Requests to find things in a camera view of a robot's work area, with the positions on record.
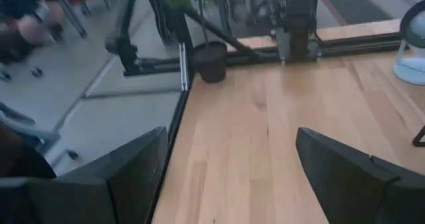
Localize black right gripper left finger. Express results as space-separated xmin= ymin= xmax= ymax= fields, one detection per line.
xmin=0 ymin=126 xmax=169 ymax=224

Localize grey office chair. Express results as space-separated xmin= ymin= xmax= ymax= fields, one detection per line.
xmin=0 ymin=102 xmax=80 ymax=162

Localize green potted plant black pot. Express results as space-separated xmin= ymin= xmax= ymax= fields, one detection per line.
xmin=139 ymin=0 xmax=230 ymax=84

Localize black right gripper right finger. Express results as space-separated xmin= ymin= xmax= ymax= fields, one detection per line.
xmin=296 ymin=127 xmax=425 ymax=224

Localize black aluminium table frame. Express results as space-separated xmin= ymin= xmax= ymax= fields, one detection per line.
xmin=105 ymin=0 xmax=404 ymax=224

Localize wooden shelf black legs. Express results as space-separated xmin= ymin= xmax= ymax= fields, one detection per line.
xmin=412 ymin=126 xmax=425 ymax=148

